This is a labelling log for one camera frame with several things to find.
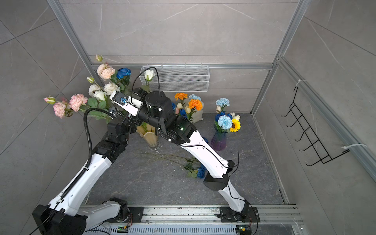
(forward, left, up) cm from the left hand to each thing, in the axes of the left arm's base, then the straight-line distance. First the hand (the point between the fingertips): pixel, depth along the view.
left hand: (125, 118), depth 74 cm
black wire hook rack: (-23, -90, -1) cm, 93 cm away
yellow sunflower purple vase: (-3, -58, -5) cm, 58 cm away
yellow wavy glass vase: (-2, -10, -10) cm, 14 cm away
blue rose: (-15, -36, -31) cm, 50 cm away
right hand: (-9, -10, +20) cm, 24 cm away
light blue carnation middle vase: (+14, -35, +2) cm, 38 cm away
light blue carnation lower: (-6, -50, +3) cm, 50 cm away
